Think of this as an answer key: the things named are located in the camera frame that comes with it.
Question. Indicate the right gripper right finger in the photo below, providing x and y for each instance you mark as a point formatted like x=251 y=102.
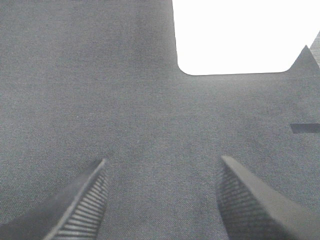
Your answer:
x=251 y=210

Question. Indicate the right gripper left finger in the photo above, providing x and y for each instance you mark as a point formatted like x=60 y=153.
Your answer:
x=75 y=213

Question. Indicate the cream plastic storage box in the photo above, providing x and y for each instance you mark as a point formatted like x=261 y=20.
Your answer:
x=219 y=37

